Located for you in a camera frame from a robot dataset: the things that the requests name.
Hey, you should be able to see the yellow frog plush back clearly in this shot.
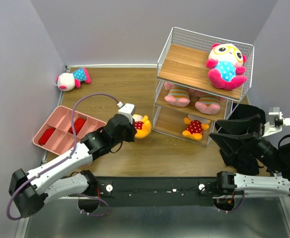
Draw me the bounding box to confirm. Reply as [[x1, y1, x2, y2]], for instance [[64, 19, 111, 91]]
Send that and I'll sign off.
[[132, 114, 152, 139]]

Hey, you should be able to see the yellow frog plush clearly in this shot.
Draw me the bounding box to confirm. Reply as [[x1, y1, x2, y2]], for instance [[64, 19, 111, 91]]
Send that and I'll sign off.
[[132, 114, 152, 139], [182, 115, 211, 141]]

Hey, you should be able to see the pink frog plush striped shirt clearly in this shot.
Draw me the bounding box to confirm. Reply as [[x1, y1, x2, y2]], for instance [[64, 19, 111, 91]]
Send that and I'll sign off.
[[194, 91, 227, 115]]

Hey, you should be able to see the yellow frog plush front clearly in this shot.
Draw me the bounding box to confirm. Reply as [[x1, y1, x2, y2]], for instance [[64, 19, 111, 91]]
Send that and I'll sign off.
[[182, 115, 211, 141]]

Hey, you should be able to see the pink plush face down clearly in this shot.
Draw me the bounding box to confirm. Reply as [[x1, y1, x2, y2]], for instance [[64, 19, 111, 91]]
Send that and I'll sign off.
[[164, 82, 190, 107]]

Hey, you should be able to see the white panda plush with glasses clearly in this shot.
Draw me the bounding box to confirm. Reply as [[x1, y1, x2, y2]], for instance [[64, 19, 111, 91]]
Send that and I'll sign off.
[[206, 43, 247, 91]]

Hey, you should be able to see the white panda plush blue dress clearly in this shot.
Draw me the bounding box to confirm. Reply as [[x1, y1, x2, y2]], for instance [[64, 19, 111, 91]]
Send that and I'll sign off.
[[54, 67, 92, 92]]

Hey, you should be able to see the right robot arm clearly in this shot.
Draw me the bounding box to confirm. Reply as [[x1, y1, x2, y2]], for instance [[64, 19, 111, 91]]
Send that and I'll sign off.
[[210, 113, 290, 196]]

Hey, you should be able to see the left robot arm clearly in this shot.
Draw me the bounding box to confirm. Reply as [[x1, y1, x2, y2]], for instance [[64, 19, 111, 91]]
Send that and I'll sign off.
[[6, 114, 136, 220]]

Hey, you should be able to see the black cloth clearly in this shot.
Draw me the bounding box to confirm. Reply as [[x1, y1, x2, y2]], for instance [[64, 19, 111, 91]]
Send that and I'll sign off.
[[220, 104, 266, 176]]

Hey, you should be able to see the pink divided tray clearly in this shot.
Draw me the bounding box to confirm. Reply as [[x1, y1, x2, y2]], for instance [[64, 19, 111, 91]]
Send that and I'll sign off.
[[33, 106, 106, 156]]

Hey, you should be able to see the red block in tray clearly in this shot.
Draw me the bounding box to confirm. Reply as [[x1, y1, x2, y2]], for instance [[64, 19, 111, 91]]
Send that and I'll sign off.
[[38, 128, 55, 145]]

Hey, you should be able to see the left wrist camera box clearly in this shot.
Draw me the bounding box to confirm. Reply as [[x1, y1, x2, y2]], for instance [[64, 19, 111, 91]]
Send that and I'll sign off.
[[117, 101, 136, 124]]

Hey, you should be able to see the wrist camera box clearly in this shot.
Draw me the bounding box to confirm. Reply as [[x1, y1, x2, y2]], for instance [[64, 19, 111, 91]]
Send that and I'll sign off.
[[117, 101, 136, 124], [262, 107, 290, 137]]

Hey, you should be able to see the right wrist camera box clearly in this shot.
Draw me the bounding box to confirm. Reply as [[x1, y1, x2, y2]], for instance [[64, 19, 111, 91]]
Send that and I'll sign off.
[[262, 107, 290, 137]]

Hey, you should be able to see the red block under camera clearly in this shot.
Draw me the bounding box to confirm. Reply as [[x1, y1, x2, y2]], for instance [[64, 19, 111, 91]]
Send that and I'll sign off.
[[73, 118, 86, 134]]

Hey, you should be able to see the white wire wooden shelf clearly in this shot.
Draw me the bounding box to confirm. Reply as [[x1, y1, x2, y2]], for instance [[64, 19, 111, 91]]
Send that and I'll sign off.
[[152, 27, 254, 145]]

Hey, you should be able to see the black mounting rail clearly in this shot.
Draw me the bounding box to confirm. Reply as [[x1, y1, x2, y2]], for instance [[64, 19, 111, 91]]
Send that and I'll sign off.
[[82, 177, 241, 207]]

